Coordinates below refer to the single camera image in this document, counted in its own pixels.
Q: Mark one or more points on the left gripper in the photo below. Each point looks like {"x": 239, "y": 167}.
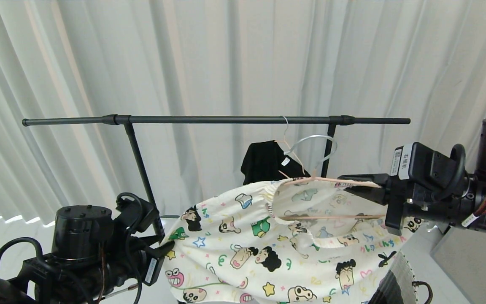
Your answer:
{"x": 135, "y": 268}

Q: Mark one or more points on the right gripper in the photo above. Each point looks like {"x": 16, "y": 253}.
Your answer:
{"x": 420, "y": 209}

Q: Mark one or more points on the pink clothes hanger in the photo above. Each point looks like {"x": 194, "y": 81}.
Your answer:
{"x": 331, "y": 217}
{"x": 290, "y": 148}

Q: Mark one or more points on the cream printed garment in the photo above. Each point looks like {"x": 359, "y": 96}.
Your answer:
{"x": 243, "y": 253}

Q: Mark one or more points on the black sleeveless shirt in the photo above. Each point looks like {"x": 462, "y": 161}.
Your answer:
{"x": 264, "y": 162}

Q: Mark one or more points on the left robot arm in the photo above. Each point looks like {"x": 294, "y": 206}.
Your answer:
{"x": 80, "y": 232}

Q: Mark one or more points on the white laundry basket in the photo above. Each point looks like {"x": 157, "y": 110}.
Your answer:
{"x": 397, "y": 278}

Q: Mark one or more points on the black clothes rack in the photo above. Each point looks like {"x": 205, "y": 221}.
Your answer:
{"x": 226, "y": 120}

